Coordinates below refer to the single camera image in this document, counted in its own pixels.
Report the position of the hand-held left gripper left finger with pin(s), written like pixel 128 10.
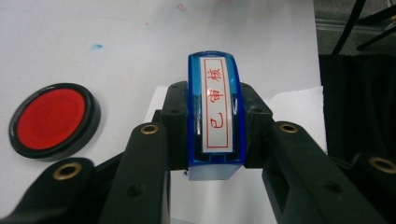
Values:
pixel 176 124

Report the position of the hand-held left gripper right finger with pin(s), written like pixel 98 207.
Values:
pixel 255 124

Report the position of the blue stamp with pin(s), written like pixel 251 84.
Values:
pixel 214 102

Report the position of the white paper sheet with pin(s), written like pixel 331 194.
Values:
pixel 295 109

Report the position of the black curtain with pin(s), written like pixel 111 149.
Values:
pixel 358 105

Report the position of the red round button block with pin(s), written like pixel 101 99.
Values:
pixel 51 118

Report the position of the black metal stand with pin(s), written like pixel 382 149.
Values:
pixel 351 21

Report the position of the aluminium floor rail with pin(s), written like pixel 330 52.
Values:
pixel 330 24

